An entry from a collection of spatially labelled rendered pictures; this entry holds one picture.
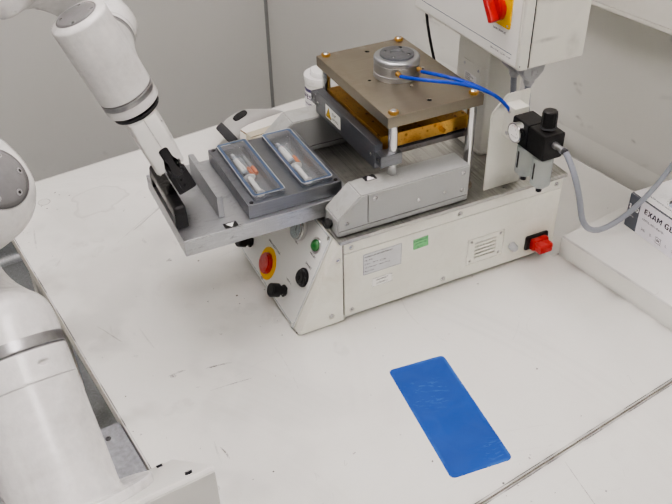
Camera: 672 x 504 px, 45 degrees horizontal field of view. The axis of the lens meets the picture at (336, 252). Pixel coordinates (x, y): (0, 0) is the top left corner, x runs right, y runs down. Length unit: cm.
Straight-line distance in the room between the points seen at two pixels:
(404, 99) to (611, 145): 68
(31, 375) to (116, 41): 49
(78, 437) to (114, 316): 60
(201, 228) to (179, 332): 23
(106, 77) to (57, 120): 167
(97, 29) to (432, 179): 57
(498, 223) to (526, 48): 33
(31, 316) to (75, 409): 11
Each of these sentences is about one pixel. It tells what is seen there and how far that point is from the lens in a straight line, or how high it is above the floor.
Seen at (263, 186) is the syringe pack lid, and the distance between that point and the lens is 132.
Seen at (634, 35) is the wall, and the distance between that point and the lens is 179.
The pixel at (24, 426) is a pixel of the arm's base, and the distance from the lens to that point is 92.
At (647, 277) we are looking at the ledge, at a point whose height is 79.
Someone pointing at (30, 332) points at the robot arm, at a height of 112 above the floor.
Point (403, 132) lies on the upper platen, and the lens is 135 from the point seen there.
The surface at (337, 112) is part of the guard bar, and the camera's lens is 143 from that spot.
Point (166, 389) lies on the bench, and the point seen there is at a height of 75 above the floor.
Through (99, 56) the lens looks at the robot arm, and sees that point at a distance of 118.
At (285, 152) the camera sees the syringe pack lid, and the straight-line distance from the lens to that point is 141.
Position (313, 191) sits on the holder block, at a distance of 133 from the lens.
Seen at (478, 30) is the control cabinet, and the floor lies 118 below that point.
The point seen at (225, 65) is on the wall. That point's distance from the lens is 303.
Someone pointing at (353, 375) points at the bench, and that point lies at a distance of 134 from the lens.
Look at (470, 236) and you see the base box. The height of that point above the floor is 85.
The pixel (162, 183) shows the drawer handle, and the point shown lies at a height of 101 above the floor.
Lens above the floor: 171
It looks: 37 degrees down
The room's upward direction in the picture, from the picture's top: 1 degrees counter-clockwise
